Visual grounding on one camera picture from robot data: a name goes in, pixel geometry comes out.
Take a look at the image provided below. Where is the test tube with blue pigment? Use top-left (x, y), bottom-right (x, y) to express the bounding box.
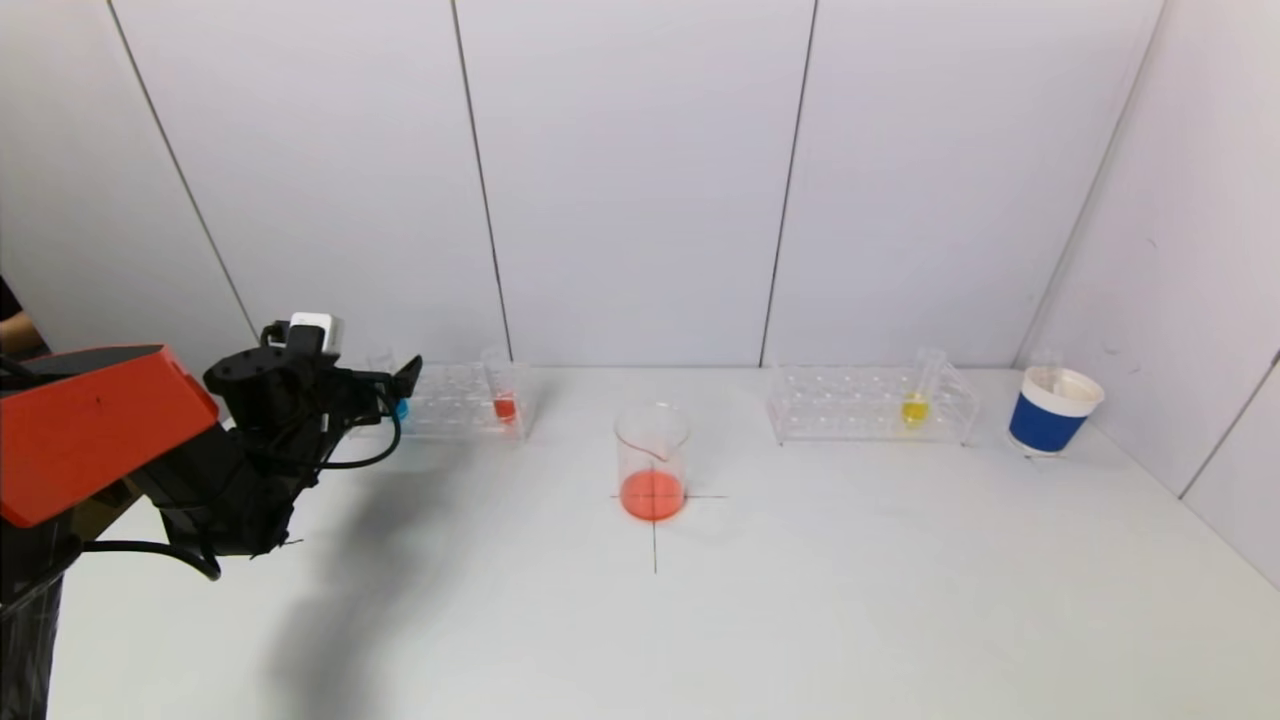
top-left (368, 350), bottom-right (413, 423)

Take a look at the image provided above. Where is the bystander bare forearm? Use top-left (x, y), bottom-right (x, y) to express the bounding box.
top-left (0, 312), bottom-right (46, 359)

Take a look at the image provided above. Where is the clear glass beaker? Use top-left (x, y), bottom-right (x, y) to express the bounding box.
top-left (613, 402), bottom-right (691, 522)

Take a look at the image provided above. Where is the clear acrylic test tube rack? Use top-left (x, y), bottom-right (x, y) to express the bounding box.
top-left (365, 348), bottom-right (538, 444)
top-left (765, 362), bottom-right (979, 447)

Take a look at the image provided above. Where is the test tube with yellow pigment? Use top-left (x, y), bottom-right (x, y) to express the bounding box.
top-left (898, 348), bottom-right (948, 431)

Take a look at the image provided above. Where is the blue and white paper cup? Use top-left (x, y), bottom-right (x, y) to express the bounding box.
top-left (1007, 366), bottom-right (1105, 457)

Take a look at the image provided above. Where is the black looped camera cable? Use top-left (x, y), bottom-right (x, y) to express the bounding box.
top-left (318, 392), bottom-right (404, 470)

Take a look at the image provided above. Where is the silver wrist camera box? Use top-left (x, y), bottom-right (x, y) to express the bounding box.
top-left (288, 312), bottom-right (344, 357)

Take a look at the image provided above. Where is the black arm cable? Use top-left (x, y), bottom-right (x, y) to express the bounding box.
top-left (78, 540), bottom-right (222, 582)

